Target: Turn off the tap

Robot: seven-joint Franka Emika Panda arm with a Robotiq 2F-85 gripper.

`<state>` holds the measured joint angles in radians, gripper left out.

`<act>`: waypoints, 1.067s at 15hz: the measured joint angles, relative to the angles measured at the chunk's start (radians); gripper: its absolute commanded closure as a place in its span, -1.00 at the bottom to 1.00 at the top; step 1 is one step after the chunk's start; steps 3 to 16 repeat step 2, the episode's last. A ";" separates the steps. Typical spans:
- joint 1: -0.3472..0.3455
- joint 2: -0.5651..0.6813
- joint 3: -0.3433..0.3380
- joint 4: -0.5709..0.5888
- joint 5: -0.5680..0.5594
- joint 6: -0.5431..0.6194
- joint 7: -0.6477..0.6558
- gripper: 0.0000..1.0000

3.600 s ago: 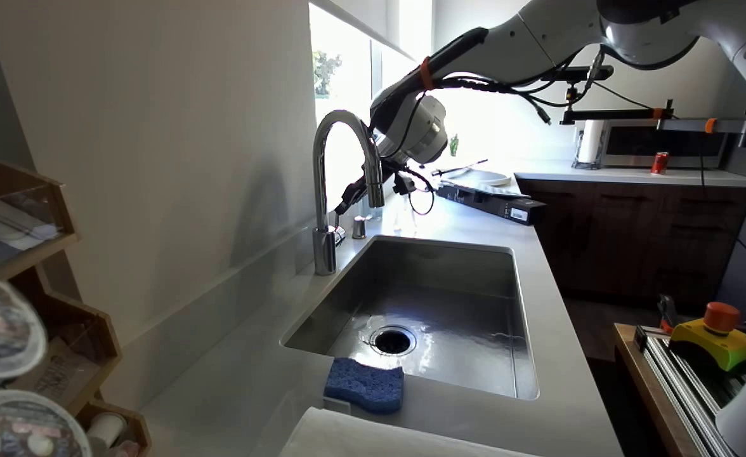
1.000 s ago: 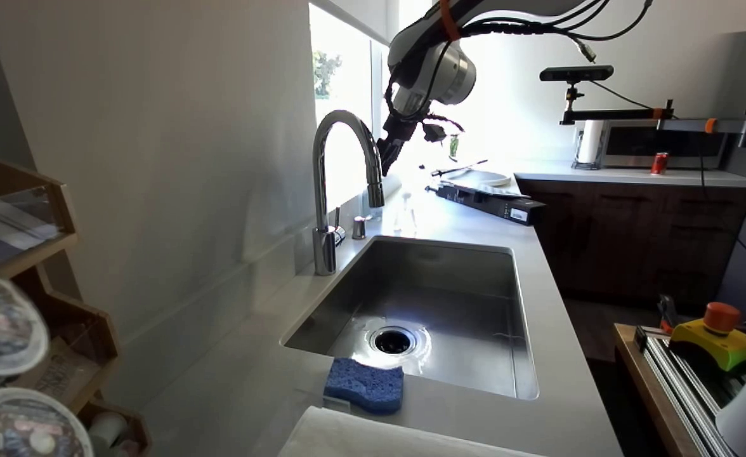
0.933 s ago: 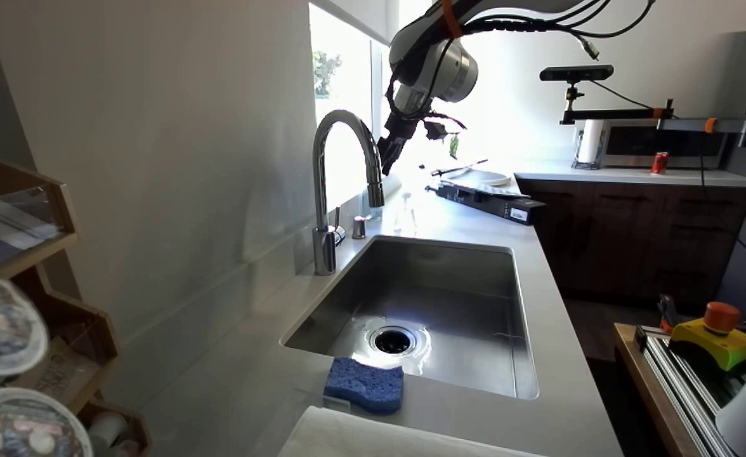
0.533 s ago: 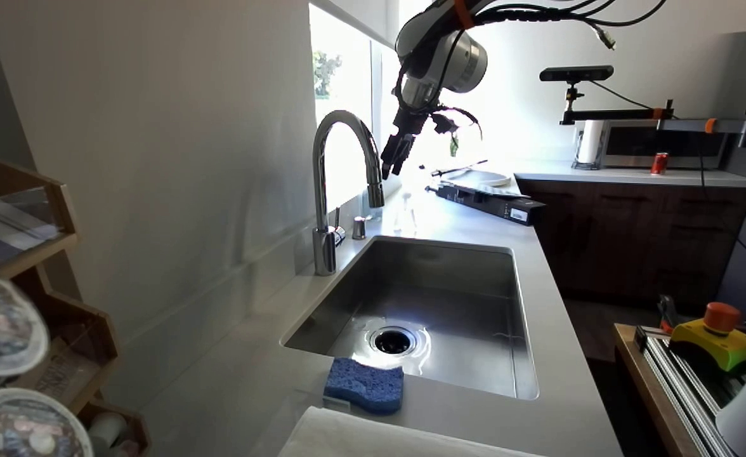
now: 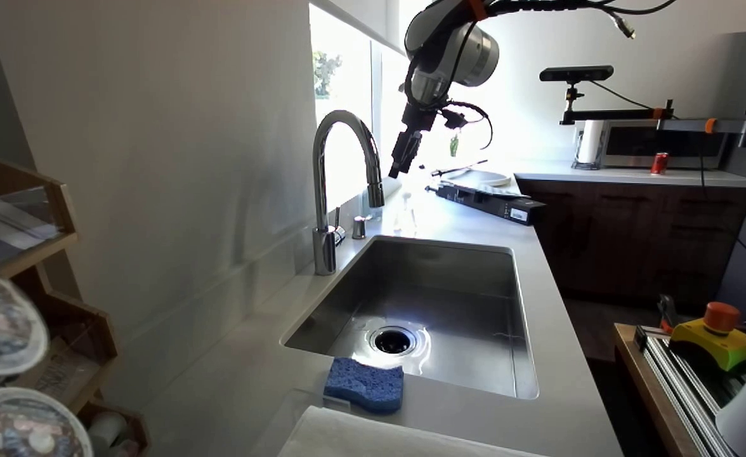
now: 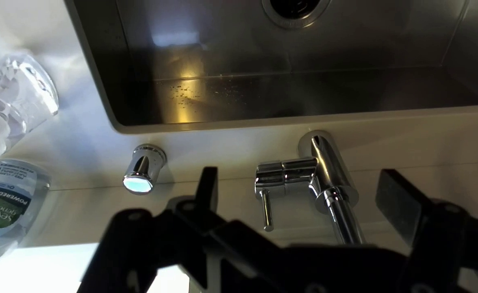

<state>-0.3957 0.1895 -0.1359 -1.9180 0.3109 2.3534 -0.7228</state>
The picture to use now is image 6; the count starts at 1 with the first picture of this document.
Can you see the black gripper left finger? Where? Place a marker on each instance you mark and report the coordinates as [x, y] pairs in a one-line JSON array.
[[207, 188]]

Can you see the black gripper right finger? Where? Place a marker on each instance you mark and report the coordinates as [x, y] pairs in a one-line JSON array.
[[404, 204]]

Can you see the chrome round counter button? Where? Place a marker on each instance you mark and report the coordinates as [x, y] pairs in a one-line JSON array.
[[144, 170]]

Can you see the chrome gooseneck faucet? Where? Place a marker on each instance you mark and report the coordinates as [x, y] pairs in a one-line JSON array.
[[331, 173]]

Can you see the stainless steel sink basin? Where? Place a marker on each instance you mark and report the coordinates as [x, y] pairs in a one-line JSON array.
[[305, 71]]

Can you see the round sink drain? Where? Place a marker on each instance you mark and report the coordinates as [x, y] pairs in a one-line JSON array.
[[297, 9]]

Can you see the clear bottle green label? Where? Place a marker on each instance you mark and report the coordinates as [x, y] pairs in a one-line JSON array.
[[6, 206]]

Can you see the clear pump soap dispenser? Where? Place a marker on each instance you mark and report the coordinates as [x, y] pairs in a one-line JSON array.
[[12, 107]]

